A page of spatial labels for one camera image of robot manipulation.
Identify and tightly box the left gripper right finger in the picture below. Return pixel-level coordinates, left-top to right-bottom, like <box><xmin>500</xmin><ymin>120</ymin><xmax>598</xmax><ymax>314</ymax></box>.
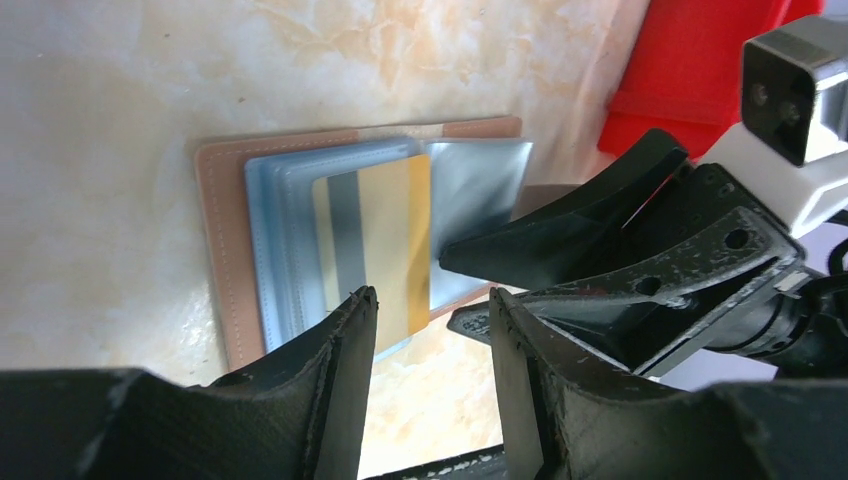
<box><xmin>489</xmin><ymin>289</ymin><xmax>847</xmax><ymax>479</ymax></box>

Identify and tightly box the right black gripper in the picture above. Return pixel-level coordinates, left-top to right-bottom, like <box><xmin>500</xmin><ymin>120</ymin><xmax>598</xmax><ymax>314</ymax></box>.
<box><xmin>439</xmin><ymin>129</ymin><xmax>847</xmax><ymax>378</ymax></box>

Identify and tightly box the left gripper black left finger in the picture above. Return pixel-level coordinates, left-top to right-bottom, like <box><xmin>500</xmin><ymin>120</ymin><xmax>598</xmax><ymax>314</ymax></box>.
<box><xmin>1</xmin><ymin>286</ymin><xmax>378</xmax><ymax>479</ymax></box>

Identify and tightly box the red plastic bin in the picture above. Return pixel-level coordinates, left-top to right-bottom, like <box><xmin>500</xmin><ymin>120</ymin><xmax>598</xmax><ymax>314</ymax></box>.
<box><xmin>597</xmin><ymin>0</ymin><xmax>825</xmax><ymax>158</ymax></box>

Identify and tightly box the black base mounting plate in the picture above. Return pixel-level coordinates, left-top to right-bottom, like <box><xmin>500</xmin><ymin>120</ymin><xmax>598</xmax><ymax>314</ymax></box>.
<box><xmin>374</xmin><ymin>444</ymin><xmax>509</xmax><ymax>480</ymax></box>

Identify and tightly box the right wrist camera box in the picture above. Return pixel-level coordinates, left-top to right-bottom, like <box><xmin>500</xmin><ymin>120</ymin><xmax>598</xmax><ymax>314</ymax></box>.
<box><xmin>741</xmin><ymin>15</ymin><xmax>847</xmax><ymax>167</ymax></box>

